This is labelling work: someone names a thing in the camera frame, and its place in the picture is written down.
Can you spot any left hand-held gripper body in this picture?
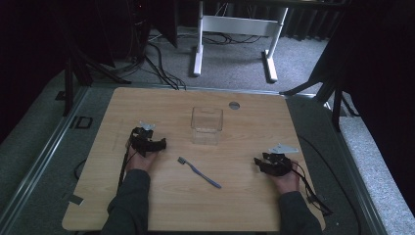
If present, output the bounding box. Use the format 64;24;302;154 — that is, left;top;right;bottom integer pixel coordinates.
128;120;159;158

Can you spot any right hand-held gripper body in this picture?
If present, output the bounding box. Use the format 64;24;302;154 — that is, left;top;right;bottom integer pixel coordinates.
264;143;300;177

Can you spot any blue toothbrush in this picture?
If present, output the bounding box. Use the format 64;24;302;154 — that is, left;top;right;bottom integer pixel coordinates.
177;156;223;190

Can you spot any clear plastic container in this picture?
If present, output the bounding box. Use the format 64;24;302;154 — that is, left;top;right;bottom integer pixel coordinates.
190;106;225;146

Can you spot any person's left hand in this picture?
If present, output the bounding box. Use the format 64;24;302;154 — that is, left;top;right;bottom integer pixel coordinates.
125;146;161;173

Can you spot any person's right hand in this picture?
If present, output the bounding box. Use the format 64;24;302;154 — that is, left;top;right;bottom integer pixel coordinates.
271;160;301;196

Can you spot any black metal stand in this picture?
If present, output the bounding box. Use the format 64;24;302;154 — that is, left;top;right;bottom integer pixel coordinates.
279;72;360;133
62;48;132;118

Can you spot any grey tape piece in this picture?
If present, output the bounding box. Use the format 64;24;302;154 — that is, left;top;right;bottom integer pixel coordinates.
61;192;85;207

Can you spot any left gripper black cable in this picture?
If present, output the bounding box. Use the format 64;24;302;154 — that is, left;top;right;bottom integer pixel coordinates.
116;140;138;190

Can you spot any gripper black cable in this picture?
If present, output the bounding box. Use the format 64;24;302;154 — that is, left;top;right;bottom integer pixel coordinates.
291;160;335;217
116;140;138;190

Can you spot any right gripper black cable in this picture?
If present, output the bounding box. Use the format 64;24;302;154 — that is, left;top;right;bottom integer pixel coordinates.
291;160;335;217

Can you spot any black rectangular bracket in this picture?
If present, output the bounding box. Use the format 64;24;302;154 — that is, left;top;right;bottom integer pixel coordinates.
69;115;94;130

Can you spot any long black floor cable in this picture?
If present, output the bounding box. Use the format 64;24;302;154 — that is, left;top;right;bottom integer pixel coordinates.
297;134;362;235

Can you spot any black floor cables bundle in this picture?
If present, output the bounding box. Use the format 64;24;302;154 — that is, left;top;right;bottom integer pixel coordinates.
142;30;188;91

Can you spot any short black cable loop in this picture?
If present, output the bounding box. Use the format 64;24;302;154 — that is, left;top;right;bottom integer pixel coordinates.
73;158;88;181

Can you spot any metal floor rail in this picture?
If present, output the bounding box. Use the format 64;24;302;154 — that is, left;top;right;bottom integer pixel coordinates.
0;85;91;233

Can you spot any white desk frame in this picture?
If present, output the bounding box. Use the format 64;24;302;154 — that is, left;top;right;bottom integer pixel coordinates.
192;0;290;83

